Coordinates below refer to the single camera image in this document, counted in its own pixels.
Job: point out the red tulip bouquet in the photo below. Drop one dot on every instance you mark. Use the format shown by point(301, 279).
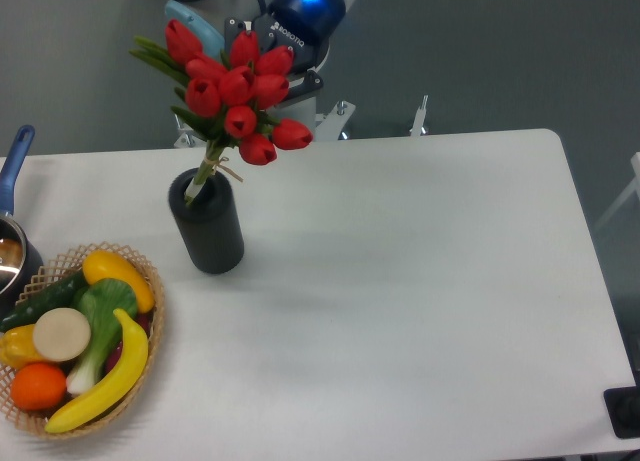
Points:
point(226, 101)

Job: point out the green cucumber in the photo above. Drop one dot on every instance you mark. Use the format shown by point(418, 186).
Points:
point(59, 294)

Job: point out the dark grey ribbed vase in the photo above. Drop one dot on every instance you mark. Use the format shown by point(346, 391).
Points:
point(209, 226)

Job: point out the purple red vegetable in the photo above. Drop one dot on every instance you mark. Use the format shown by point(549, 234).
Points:
point(144, 320)

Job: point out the yellow banana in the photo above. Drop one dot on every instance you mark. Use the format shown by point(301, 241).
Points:
point(113, 387)

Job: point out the woven wicker basket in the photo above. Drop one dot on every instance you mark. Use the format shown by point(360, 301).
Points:
point(58, 268)

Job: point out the white frame at right edge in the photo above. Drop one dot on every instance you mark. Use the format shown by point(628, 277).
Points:
point(630, 190)

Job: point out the black device at table edge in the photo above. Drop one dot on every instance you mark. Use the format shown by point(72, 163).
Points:
point(623, 409)

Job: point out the yellow bell pepper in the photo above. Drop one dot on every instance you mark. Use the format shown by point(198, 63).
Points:
point(18, 349)

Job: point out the orange fruit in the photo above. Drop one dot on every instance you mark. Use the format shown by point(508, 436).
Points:
point(38, 386)

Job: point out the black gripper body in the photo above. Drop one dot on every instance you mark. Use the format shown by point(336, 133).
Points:
point(303, 26)

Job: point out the blue handled saucepan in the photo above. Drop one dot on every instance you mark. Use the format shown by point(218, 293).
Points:
point(20, 260)

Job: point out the beige round radish slice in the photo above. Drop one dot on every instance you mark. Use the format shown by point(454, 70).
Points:
point(61, 334)

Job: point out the green bok choy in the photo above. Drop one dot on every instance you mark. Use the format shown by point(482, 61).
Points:
point(98, 304)

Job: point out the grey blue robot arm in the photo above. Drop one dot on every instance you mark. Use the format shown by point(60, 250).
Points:
point(207, 18)

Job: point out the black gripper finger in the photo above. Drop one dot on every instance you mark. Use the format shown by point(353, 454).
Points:
point(303, 88)
point(238, 41)

